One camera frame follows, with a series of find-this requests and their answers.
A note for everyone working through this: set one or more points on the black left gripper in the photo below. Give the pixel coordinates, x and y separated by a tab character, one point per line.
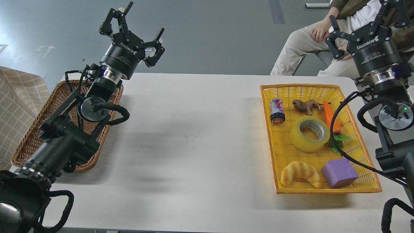
124	53

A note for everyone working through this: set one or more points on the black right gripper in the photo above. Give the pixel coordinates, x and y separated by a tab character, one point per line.
373	48

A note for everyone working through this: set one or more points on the yellow tape roll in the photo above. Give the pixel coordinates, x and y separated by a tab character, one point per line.
309	134

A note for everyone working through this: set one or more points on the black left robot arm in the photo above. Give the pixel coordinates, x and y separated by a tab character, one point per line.
70	134

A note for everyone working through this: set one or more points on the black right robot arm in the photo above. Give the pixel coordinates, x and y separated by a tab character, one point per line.
390	109

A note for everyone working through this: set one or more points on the seated person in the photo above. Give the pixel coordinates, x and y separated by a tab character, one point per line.
351	15

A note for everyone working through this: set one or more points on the white stand base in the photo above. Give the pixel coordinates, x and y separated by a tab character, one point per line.
317	5

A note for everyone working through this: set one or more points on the orange toy carrot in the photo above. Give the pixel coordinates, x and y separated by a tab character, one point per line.
337	132

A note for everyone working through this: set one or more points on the beige checkered cloth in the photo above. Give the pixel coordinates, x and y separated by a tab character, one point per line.
22	96

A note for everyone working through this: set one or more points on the small drink can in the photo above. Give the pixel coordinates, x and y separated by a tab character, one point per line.
277	114

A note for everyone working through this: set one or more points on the purple foam block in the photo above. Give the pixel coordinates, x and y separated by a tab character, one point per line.
339	173

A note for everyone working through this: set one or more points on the toy croissant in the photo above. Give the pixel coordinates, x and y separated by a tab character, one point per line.
301	170

